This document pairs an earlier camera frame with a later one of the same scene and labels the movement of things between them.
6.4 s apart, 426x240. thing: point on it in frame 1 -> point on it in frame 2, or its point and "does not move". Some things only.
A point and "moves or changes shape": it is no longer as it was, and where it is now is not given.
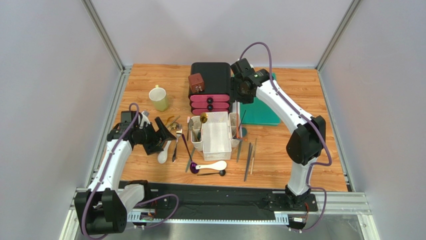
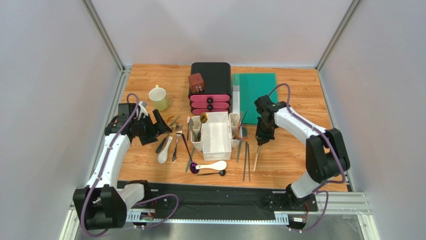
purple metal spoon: x=192 y=166 does not move
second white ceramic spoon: x=162 y=156 does not move
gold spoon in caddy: x=203 y=117 does not move
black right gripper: x=240 y=88 -> x=262 y=134
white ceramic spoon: x=217 y=165 does not move
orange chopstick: x=237 y=133 moves or changes shape
